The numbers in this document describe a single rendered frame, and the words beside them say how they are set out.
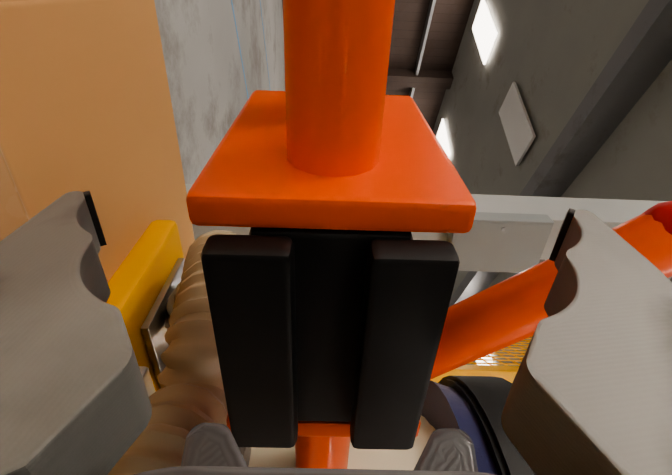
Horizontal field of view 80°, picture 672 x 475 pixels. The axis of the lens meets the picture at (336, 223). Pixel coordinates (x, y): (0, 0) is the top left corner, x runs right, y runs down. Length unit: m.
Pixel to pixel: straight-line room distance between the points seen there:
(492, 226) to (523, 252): 0.15
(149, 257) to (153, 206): 0.05
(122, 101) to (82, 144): 0.05
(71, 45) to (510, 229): 1.24
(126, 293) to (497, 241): 1.20
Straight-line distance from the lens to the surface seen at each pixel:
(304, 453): 0.17
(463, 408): 0.29
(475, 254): 1.37
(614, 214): 1.61
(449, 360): 0.16
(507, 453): 0.27
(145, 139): 0.32
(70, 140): 0.24
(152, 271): 0.28
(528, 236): 1.39
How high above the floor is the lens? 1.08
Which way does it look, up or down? 1 degrees up
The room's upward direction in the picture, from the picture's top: 92 degrees clockwise
